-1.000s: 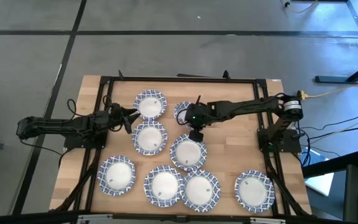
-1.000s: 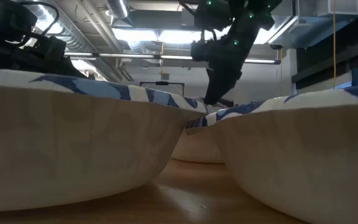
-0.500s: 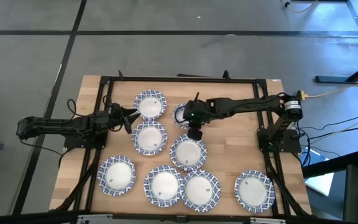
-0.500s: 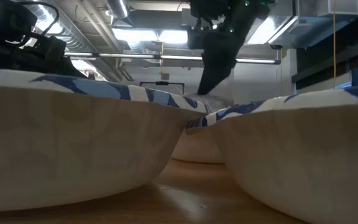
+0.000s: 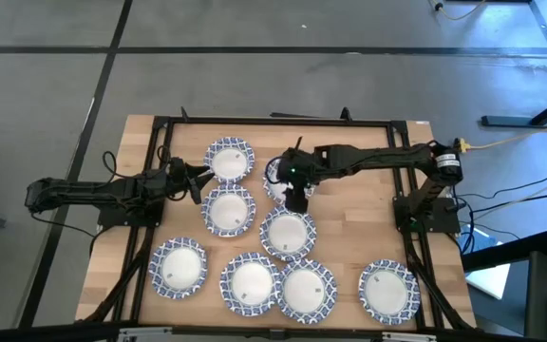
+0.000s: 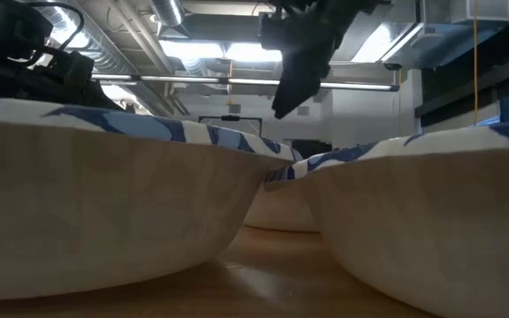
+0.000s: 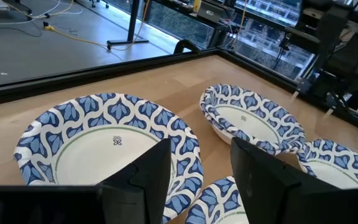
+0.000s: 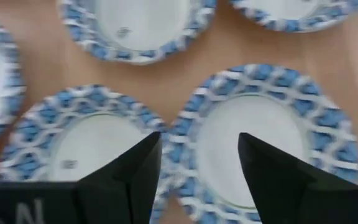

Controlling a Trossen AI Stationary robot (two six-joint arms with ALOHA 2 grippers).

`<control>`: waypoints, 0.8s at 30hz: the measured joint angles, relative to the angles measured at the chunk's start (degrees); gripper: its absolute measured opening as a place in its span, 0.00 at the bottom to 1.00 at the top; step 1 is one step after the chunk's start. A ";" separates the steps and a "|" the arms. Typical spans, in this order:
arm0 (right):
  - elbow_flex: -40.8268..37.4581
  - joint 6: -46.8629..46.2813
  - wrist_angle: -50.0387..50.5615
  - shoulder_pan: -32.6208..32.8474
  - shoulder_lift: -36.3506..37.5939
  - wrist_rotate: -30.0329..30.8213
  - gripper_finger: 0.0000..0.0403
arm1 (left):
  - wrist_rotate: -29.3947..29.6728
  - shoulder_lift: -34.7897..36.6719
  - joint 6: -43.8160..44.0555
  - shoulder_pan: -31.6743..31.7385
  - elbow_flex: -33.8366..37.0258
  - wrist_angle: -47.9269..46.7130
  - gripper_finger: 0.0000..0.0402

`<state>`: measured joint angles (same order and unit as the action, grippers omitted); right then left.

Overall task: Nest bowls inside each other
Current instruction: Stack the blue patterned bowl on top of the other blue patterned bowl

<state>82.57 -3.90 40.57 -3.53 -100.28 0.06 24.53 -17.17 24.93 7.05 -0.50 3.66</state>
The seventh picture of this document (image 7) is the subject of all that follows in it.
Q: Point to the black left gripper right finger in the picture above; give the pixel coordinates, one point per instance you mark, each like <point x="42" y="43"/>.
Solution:
<point x="259" y="183"/>

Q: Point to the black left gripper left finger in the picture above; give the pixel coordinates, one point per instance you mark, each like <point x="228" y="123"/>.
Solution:
<point x="141" y="186"/>

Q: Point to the blue patterned paper bowl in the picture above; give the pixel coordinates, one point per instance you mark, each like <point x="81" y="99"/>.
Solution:
<point x="98" y="155"/>
<point x="210" y="199"/>
<point x="253" y="124"/>
<point x="224" y="135"/>
<point x="331" y="174"/>

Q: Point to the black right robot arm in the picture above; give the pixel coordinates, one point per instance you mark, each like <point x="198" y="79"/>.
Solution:
<point x="331" y="37"/>

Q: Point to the black curved chair armrest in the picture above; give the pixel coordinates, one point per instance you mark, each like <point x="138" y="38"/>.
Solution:
<point x="185" y="43"/>

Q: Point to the black desk leg stand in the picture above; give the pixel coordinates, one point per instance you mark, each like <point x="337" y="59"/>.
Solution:
<point x="133" y="18"/>

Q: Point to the grey laptop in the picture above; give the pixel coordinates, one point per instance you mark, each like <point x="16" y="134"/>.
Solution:
<point x="210" y="12"/>

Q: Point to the black table edge frame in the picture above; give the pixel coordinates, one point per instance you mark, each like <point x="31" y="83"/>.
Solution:
<point x="73" y="76"/>

